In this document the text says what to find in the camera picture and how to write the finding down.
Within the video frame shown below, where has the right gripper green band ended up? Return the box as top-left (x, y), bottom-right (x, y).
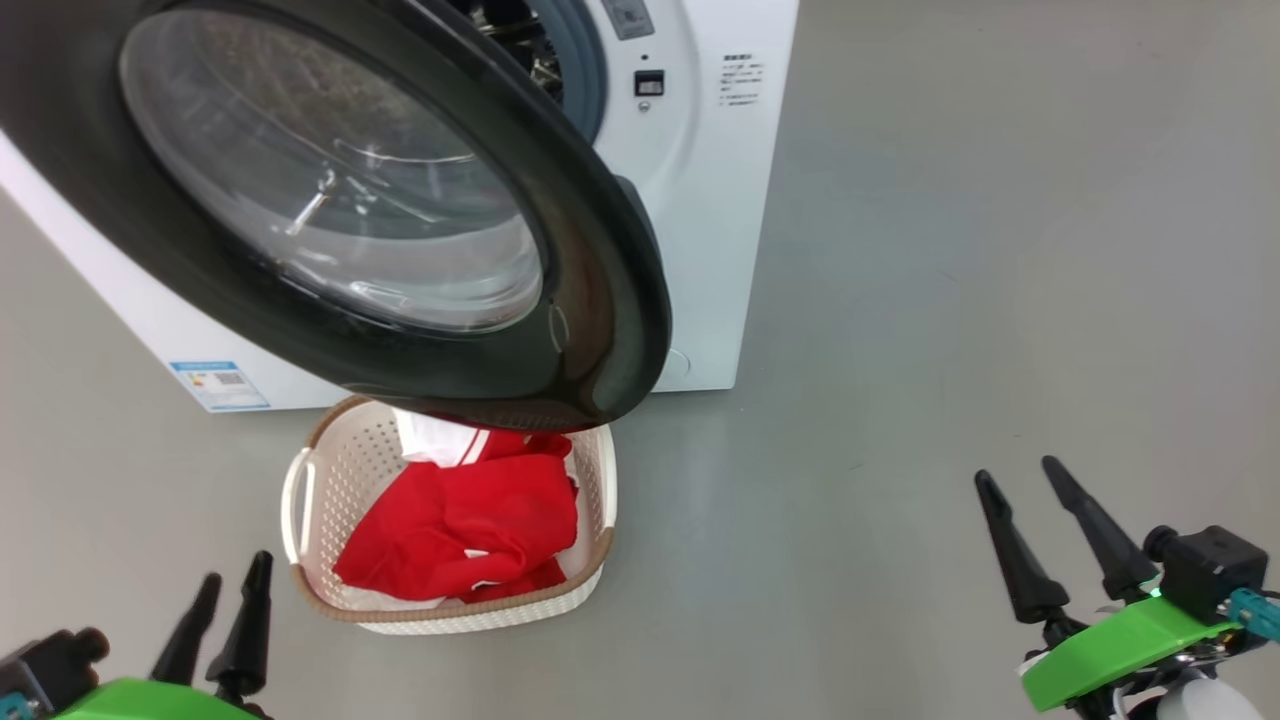
top-left (975, 456), bottom-right (1241, 720)

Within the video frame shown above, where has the grey rubber door seal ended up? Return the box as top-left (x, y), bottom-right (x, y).
top-left (540, 0), bottom-right (609, 141)

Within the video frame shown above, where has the blue energy label sticker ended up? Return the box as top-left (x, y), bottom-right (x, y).
top-left (168, 360), bottom-right (271, 413)

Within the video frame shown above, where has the red white striped garment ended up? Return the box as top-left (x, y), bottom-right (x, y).
top-left (335, 408), bottom-right (581, 601)

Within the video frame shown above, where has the cream perforated laundry basket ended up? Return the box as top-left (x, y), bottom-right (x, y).
top-left (281, 395), bottom-right (618, 636)

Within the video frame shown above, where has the round dark washing machine door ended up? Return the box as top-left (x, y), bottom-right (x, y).
top-left (0, 0), bottom-right (673, 433)

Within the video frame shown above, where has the white front-load washing machine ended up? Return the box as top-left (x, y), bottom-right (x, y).
top-left (0, 0), bottom-right (801, 413)

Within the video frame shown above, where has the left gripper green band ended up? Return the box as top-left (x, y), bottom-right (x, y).
top-left (50, 551), bottom-right (274, 720)

